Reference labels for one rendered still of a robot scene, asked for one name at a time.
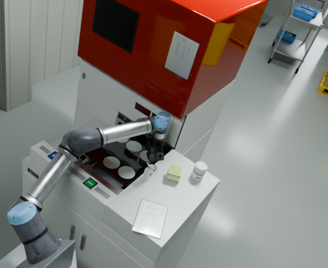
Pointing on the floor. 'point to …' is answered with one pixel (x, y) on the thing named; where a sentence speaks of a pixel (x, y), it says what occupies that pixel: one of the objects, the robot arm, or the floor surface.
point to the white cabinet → (99, 233)
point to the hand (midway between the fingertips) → (151, 162)
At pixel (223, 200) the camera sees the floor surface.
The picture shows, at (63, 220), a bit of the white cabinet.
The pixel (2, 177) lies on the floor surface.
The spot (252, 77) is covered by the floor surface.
